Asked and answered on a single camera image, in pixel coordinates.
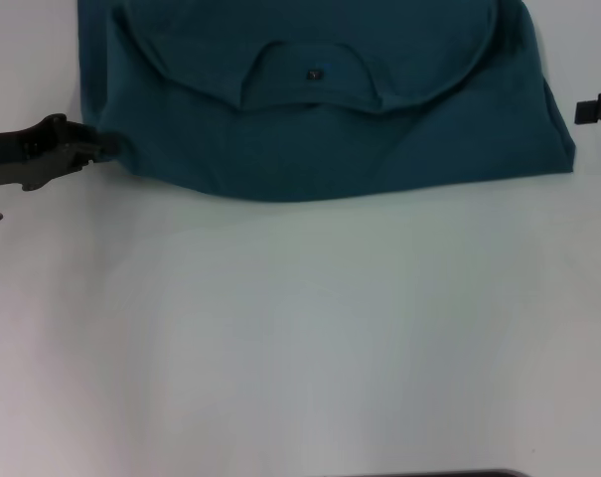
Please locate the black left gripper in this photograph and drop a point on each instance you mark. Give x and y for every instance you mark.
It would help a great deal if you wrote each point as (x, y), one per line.
(7, 159)

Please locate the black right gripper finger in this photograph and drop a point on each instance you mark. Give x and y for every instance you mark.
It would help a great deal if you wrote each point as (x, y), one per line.
(590, 110)

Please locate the teal blue printed t-shirt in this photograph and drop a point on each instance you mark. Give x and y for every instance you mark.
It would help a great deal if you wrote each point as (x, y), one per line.
(305, 139)

